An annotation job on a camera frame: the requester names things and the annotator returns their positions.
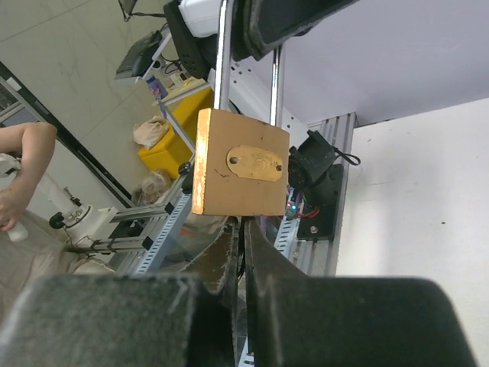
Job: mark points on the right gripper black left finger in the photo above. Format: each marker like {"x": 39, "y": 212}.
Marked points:
{"x": 184, "y": 318}

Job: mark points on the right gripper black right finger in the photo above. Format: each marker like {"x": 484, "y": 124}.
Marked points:
{"x": 299, "y": 320}

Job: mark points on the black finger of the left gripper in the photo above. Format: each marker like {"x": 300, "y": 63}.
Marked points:
{"x": 260, "y": 26}

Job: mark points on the large brass padlock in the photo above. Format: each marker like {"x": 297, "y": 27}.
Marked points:
{"x": 240, "y": 162}

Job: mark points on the person forearm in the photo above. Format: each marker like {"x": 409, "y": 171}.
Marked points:
{"x": 35, "y": 142}

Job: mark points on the yellow bin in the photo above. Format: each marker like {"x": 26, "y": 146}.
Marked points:
{"x": 171, "y": 151}

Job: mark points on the aluminium front rail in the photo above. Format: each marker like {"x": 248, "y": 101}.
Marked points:
{"x": 318, "y": 176}

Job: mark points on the slotted grey cable duct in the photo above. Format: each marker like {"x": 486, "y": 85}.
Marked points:
{"x": 166, "y": 239}

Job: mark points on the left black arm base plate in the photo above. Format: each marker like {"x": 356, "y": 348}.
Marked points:
{"x": 321, "y": 226}

